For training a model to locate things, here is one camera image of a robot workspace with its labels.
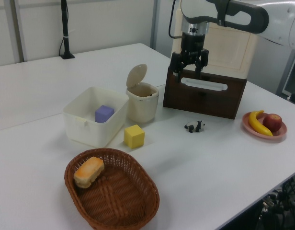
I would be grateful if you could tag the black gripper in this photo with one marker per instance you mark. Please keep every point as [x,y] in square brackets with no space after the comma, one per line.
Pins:
[193,44]

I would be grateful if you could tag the cream trash can lid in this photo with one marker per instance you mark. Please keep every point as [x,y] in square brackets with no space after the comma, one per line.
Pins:
[136,74]

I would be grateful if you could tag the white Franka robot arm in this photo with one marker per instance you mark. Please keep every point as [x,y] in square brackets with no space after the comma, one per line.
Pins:
[276,21]

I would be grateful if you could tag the cream mini trash can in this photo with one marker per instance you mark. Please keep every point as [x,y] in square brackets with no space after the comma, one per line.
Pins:
[141,107]

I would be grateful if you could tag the clear tray with pens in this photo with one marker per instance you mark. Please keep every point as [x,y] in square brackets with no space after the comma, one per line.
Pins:
[209,84]

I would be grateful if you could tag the cream plastic cabinet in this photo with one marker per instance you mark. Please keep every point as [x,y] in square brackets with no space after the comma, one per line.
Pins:
[231,52]

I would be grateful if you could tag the dark brown drawer box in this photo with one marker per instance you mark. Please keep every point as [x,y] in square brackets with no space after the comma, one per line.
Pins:
[205,103]

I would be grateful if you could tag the panda toy figure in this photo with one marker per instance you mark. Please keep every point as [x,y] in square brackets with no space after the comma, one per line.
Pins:
[195,126]

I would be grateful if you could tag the yellow toy banana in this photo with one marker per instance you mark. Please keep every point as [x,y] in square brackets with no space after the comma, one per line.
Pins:
[255,123]

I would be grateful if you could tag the yellow cube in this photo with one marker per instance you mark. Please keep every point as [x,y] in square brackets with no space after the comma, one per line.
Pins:
[133,136]

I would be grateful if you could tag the red toy apple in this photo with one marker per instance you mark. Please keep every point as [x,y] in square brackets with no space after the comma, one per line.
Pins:
[272,121]

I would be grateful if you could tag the purple cube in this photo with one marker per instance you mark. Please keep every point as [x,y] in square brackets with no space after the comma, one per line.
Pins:
[104,114]

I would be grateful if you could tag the pink plate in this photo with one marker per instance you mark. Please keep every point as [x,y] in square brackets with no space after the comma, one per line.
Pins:
[280,134]

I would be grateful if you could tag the white plastic bin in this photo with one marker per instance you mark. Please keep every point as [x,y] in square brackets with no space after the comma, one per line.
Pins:
[90,131]

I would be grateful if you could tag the toy bread loaf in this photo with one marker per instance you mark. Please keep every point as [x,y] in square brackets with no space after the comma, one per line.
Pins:
[88,171]

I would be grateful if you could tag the brown wicker basket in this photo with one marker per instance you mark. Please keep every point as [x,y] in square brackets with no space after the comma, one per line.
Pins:
[118,198]

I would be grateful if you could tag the black camera stand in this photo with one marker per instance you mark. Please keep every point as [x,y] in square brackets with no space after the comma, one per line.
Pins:
[65,28]

